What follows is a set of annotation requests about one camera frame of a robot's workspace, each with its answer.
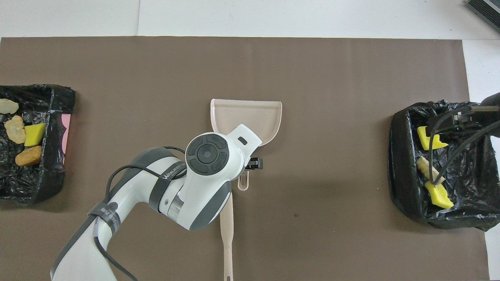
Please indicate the orange croissant toy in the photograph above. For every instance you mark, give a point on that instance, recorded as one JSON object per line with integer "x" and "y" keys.
{"x": 15, "y": 129}

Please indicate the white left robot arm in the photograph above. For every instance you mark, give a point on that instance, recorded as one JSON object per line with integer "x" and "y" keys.
{"x": 207, "y": 164}

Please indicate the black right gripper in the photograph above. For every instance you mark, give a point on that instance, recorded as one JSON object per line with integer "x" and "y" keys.
{"x": 465, "y": 119}

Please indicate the brown bread nugget toy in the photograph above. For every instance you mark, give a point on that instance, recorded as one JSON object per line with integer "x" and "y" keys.
{"x": 28, "y": 156}

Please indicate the black bagged pink bin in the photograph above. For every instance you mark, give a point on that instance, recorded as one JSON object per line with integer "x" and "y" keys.
{"x": 23, "y": 183}

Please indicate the notched yellow sponge piece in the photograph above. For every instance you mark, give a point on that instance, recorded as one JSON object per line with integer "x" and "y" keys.
{"x": 424, "y": 138}

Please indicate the beige plastic dustpan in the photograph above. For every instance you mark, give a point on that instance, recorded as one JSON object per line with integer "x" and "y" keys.
{"x": 242, "y": 115}

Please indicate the brown table mat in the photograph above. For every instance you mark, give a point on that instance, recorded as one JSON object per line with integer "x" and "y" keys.
{"x": 312, "y": 62}

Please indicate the green and yellow sponge piece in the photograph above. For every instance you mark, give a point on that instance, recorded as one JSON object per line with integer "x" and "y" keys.
{"x": 439, "y": 197}

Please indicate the beige hand brush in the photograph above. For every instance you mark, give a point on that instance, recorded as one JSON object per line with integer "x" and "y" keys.
{"x": 227, "y": 230}

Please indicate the yellow sponge wedge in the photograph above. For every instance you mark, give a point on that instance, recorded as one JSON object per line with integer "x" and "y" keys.
{"x": 34, "y": 133}

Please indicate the grey ribbed device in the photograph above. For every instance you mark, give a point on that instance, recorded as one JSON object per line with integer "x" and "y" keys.
{"x": 488, "y": 9}

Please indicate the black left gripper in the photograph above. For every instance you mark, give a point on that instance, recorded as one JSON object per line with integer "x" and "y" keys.
{"x": 254, "y": 164}

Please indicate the striped beige croissant toy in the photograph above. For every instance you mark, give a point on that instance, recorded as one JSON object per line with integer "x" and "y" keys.
{"x": 8, "y": 106}

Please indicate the beige foam chunk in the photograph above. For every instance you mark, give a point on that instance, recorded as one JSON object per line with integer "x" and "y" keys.
{"x": 424, "y": 166}

